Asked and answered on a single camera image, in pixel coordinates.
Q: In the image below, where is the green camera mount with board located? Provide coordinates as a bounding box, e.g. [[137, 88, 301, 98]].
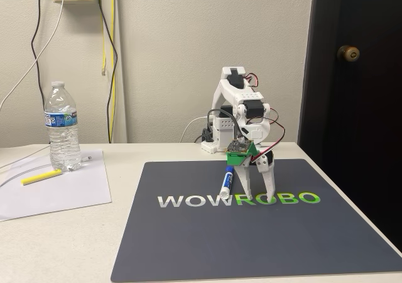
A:
[[225, 139, 258, 167]]

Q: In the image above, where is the yellow cable with connector end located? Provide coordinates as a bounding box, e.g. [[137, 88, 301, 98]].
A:
[[99, 11, 109, 77]]

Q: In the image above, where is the white paper sheet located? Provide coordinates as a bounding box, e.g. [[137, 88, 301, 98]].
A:
[[0, 148, 113, 223]]

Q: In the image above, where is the grey WOWROBO mat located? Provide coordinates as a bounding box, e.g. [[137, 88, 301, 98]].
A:
[[110, 158, 402, 283]]

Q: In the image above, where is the white charger cable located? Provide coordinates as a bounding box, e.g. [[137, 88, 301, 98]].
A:
[[0, 0, 68, 111]]

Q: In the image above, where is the clear plastic water bottle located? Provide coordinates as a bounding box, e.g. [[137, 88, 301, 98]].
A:
[[43, 80, 83, 172]]

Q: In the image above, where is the white cable at arm base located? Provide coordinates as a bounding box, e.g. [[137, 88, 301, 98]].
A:
[[180, 116, 217, 143]]

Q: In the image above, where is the black camera cable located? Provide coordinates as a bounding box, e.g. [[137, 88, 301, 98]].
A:
[[207, 109, 243, 139]]

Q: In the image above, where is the long yellow cable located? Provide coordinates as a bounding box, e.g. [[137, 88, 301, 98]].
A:
[[107, 0, 117, 144]]

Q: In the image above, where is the yellow flat stick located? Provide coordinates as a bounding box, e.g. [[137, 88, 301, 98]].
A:
[[20, 169, 63, 186]]

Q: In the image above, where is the black wall cable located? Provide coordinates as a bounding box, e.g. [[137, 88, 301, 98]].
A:
[[30, 0, 53, 144], [98, 2, 117, 143]]

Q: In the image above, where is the red black servo wire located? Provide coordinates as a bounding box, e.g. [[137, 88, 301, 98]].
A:
[[251, 108, 287, 167], [244, 72, 260, 87]]

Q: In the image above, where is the brass door knob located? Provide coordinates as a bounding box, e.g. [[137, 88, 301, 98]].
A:
[[336, 45, 361, 64]]

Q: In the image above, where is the white cable with plug tip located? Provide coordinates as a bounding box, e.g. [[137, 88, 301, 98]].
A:
[[0, 145, 94, 188]]

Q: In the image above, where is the blue white marker pen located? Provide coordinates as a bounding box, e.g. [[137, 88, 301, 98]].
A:
[[219, 165, 235, 201]]

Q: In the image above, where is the dark door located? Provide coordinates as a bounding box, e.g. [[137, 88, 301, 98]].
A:
[[297, 0, 402, 253]]

